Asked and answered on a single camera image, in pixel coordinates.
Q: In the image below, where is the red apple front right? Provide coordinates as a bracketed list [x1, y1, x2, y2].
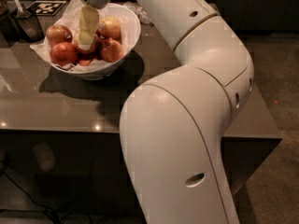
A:
[99, 38, 124, 63]

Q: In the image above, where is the black white marker board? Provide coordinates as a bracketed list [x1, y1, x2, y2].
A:
[28, 1, 66, 16]

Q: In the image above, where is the red apple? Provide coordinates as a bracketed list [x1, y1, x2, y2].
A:
[78, 56, 95, 66]
[99, 38, 124, 63]
[50, 42, 78, 66]
[46, 24, 73, 46]

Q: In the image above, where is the red apple front left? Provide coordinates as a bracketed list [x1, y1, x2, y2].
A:
[50, 42, 78, 66]

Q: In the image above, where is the clear plastic water bottle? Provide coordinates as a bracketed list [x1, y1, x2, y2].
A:
[123, 2, 152, 25]

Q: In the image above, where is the yellow-red apple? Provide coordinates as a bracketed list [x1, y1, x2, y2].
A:
[73, 33, 99, 54]
[98, 17, 121, 39]

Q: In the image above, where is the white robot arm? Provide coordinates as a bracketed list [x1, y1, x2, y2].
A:
[120, 0, 254, 224]

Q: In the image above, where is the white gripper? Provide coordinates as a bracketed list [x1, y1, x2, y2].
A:
[78, 0, 110, 45]

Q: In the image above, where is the black floor cable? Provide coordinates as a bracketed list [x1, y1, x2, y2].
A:
[0, 168, 94, 224]

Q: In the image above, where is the red apple far left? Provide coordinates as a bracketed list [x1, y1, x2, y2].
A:
[46, 24, 73, 46]

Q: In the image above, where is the red apple bottom centre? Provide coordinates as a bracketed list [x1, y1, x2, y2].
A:
[78, 56, 95, 66]

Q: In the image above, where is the black scoop with handle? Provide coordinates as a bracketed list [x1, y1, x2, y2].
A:
[12, 0, 44, 43]

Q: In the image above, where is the white paper liner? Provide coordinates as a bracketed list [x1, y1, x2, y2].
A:
[30, 0, 135, 72]

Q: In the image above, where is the white bowl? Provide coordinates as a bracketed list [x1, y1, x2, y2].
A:
[36, 3, 141, 80]

